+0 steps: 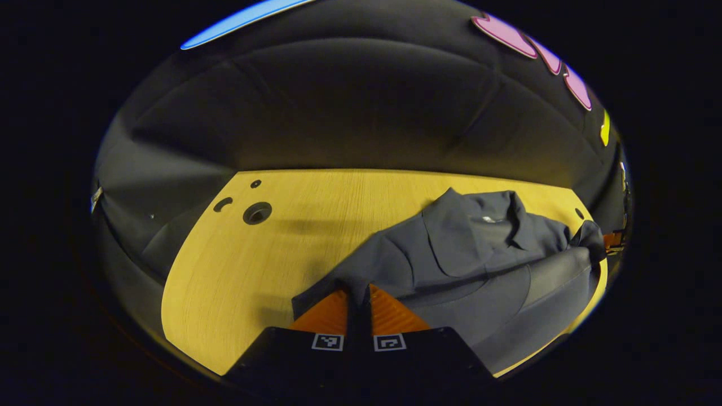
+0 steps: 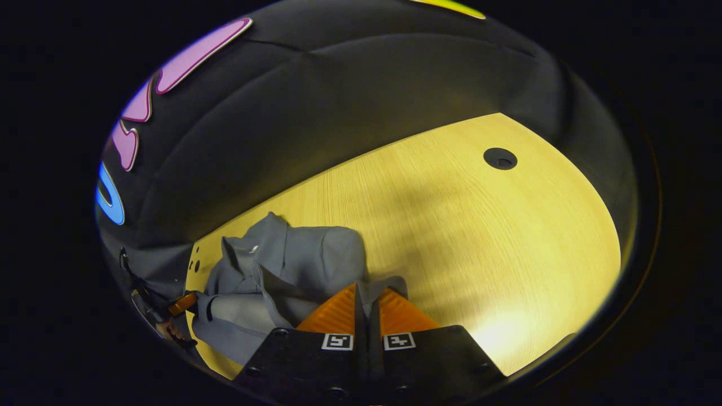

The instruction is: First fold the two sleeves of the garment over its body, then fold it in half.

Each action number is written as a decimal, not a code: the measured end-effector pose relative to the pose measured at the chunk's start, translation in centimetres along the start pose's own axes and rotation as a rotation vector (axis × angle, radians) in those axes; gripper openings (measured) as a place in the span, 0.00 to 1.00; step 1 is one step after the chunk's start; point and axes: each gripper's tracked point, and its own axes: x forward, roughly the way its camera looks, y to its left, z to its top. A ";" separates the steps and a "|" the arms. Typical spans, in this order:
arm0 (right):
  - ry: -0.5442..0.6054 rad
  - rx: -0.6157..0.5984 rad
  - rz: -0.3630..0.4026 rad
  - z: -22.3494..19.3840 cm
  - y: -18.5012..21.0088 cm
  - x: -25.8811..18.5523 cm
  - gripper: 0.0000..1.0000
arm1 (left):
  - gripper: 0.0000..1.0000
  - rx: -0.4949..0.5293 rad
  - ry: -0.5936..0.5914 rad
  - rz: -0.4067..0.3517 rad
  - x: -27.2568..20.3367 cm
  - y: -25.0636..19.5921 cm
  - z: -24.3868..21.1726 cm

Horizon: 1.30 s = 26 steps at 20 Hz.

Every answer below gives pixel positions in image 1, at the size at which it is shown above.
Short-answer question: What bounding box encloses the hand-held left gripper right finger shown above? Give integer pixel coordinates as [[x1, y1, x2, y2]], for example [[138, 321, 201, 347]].
[[361, 285, 497, 390]]

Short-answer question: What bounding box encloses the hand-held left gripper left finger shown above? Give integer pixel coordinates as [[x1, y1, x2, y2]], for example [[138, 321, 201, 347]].
[[226, 288, 359, 390]]

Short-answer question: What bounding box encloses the grey button shirt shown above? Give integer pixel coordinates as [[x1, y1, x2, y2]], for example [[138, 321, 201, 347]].
[[292, 188, 607, 376]]

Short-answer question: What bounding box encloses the black backdrop cloth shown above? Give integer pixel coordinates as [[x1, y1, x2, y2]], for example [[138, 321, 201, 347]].
[[90, 0, 629, 339]]

